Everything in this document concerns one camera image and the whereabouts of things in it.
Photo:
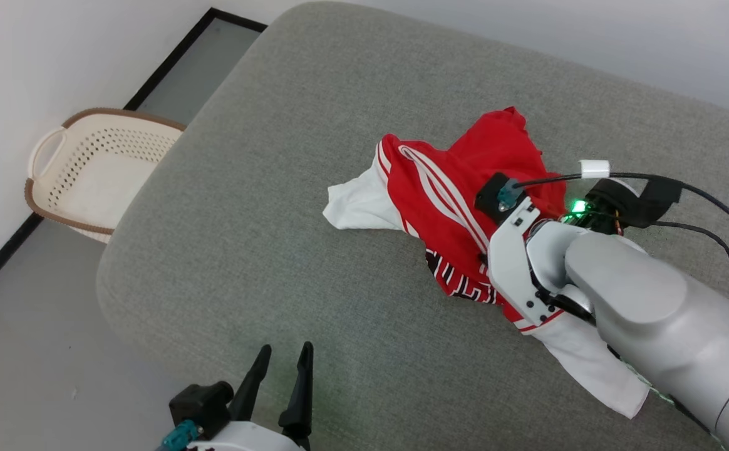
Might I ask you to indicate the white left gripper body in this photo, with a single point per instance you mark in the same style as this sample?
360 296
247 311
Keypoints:
245 438

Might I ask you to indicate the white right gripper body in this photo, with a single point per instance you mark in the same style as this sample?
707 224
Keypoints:
508 263

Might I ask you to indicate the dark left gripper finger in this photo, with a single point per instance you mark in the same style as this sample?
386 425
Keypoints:
252 388
302 401

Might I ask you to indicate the red white basketball jersey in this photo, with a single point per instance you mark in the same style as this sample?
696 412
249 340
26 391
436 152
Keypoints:
452 181

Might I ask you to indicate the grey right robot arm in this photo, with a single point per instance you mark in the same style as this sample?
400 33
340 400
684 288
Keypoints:
652 300

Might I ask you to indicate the grey fabric sofa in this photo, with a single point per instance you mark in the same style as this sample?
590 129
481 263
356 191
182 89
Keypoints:
277 219

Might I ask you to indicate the cream laundry basket brown rim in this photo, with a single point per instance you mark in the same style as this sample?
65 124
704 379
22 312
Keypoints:
101 181

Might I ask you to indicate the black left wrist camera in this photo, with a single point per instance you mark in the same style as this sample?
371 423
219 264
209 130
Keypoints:
201 404

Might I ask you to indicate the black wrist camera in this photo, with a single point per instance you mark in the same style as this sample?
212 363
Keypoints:
496 197
201 404

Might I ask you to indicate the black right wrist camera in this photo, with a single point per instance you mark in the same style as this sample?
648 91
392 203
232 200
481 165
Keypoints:
496 197

